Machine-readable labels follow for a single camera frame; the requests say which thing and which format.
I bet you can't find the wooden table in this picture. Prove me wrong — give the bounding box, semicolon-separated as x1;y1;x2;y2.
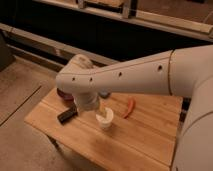
25;90;182;171

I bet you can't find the blue sponge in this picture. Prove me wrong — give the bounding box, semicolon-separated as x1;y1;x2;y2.
99;92;111;99

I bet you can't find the dark red bowl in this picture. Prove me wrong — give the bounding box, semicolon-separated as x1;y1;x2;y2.
57;88;74;101

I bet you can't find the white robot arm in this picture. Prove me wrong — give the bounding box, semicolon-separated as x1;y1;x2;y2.
56;45;213;171

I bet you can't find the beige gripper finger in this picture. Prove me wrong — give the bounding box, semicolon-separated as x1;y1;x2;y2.
98;105;106;117

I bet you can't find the black rectangular block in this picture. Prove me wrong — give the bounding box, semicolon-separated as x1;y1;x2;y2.
57;109;78;124

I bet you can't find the white ceramic cup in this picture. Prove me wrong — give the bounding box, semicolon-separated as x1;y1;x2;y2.
96;107;114;129

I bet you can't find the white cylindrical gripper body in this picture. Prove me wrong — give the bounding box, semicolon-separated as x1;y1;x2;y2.
73;92;100;111

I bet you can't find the red chili pepper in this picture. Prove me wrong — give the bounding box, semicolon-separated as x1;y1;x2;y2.
122;98;135;118

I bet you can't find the dark cabinet with shelf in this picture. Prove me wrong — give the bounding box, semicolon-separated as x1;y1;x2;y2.
0;0;208;65

